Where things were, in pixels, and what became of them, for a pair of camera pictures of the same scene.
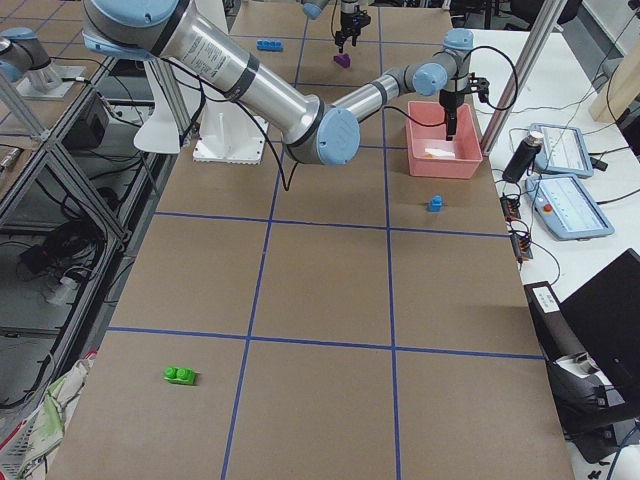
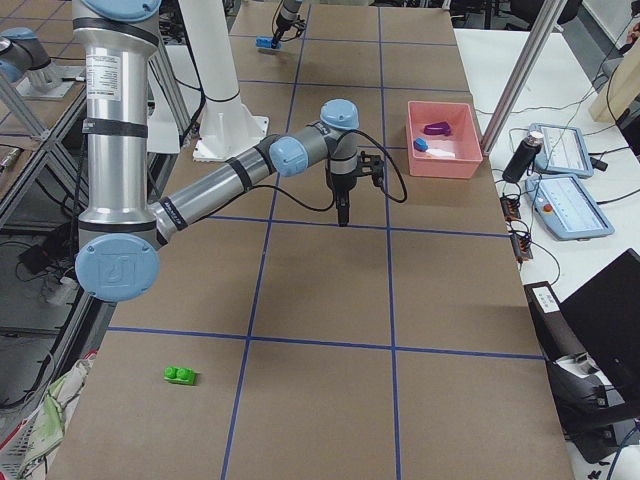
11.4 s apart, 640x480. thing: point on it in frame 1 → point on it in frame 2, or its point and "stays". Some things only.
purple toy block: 342,59 → 440,128
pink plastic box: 430,153 stays
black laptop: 605,317 stays
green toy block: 182,375 stays
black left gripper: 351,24 → 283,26
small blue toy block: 435,204 → 420,144
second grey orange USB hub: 521,247 stays
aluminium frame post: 525,76 stays
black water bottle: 528,150 stays
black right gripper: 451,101 → 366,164
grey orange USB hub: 510,207 stays
